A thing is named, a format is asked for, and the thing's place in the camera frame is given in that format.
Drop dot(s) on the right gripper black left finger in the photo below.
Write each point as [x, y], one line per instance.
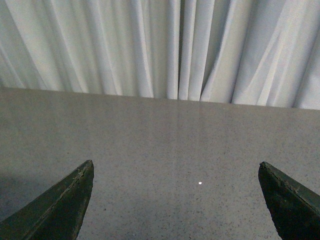
[57, 214]

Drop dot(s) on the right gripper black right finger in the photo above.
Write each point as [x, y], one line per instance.
[294, 208]

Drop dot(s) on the white pleated curtain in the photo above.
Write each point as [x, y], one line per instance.
[253, 52]

